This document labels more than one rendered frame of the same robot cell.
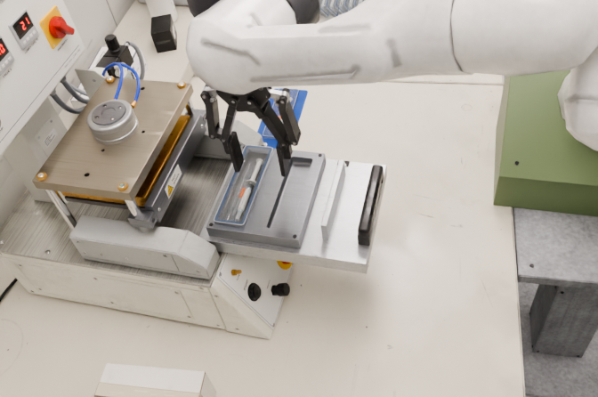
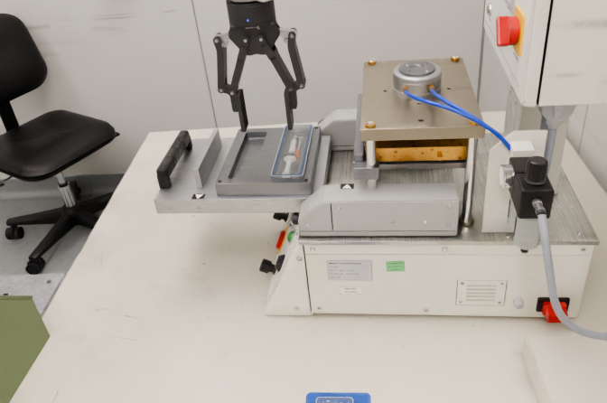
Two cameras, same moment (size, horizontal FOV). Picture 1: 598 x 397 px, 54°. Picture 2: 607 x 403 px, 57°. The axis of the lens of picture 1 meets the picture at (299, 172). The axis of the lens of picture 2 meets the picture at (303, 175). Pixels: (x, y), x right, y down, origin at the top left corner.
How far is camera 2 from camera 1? 1.61 m
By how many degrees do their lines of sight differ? 100
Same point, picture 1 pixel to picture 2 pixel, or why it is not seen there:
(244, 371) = not seen: hidden behind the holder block
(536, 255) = (39, 290)
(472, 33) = not seen: outside the picture
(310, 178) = (229, 164)
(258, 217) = (275, 135)
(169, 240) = (346, 113)
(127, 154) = (386, 77)
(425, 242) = (141, 290)
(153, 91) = (403, 118)
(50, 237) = (487, 144)
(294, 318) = (270, 221)
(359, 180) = (184, 185)
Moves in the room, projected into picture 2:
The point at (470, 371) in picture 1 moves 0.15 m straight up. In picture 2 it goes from (137, 211) to (121, 157)
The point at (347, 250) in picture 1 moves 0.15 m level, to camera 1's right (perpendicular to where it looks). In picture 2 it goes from (201, 143) to (126, 158)
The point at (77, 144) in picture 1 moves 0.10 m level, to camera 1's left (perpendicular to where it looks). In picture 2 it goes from (445, 77) to (499, 66)
